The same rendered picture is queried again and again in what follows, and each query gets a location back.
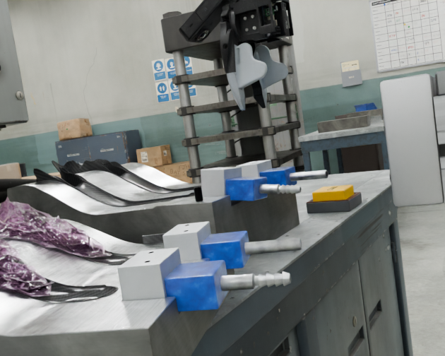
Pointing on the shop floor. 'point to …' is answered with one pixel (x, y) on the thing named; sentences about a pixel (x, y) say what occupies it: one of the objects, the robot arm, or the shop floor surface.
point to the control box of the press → (1, 75)
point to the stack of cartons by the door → (164, 162)
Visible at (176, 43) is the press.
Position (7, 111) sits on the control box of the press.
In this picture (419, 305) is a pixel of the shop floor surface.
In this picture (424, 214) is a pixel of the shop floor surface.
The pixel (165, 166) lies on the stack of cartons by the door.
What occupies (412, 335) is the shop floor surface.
